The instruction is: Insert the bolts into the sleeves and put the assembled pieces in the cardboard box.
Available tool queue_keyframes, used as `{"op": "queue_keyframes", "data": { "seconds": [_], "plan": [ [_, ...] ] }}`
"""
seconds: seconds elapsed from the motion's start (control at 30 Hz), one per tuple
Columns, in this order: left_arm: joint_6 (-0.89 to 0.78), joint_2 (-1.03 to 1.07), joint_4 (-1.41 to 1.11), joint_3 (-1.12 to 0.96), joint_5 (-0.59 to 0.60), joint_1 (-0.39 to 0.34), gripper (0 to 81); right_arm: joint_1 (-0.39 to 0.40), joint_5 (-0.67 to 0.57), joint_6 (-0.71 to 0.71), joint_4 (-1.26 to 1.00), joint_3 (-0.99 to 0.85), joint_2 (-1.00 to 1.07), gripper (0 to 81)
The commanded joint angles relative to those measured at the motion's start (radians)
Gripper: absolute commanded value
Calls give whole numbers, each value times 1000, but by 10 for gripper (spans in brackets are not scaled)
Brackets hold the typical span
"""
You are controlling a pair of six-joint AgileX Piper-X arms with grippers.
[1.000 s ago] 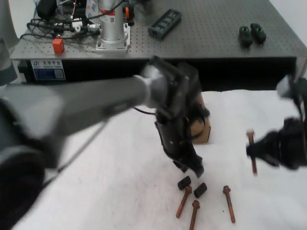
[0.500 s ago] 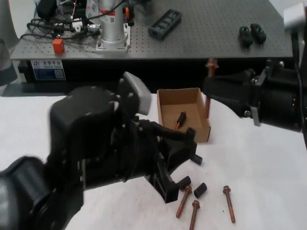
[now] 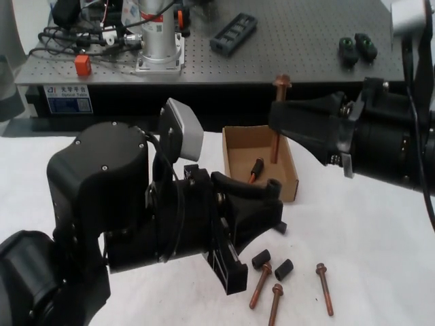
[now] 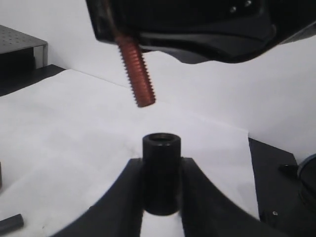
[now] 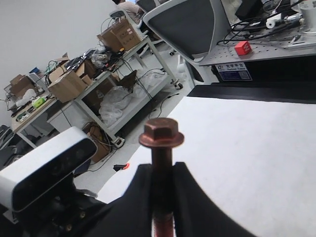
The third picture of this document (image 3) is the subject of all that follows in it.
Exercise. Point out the metal bench with holes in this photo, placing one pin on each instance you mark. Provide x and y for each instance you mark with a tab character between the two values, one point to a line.
272	61

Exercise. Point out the silver metal connector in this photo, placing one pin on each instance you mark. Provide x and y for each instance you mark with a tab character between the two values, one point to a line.
134	40

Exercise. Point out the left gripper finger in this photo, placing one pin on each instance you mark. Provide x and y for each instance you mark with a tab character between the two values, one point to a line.
255	217
244	191

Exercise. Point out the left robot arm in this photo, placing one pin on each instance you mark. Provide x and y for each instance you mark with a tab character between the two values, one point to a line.
85	190

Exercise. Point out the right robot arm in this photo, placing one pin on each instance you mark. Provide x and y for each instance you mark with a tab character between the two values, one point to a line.
391	142

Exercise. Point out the dark grey slotted tray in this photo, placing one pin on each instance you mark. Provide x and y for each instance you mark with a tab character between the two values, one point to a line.
234	32

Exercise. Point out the copper bolt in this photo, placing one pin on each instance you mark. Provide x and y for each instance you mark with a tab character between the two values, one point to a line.
275	304
280	89
261	285
325	288

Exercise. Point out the orange box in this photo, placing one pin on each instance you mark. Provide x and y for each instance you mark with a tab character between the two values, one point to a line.
83	65

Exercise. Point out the black part with green dot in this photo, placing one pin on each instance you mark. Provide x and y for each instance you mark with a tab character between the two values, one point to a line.
348	51
366	45

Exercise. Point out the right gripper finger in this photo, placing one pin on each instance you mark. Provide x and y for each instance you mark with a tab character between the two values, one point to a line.
316	107
306	132

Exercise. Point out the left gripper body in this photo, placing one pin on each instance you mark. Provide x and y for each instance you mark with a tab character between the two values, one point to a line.
204	217

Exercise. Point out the bolt with black sleeve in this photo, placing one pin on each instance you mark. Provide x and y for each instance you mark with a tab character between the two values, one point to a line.
257	168

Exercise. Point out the orange knob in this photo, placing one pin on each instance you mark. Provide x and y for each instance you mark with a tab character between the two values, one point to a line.
180	17

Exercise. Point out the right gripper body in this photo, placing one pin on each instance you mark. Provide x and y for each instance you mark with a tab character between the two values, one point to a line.
343	136

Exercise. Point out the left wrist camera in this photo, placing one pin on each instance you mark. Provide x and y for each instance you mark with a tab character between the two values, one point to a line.
188	132

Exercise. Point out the silver-white machine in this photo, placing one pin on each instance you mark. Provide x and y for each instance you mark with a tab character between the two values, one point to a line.
159	34

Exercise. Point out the cardboard box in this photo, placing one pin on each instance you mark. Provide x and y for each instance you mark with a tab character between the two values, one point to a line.
244	149

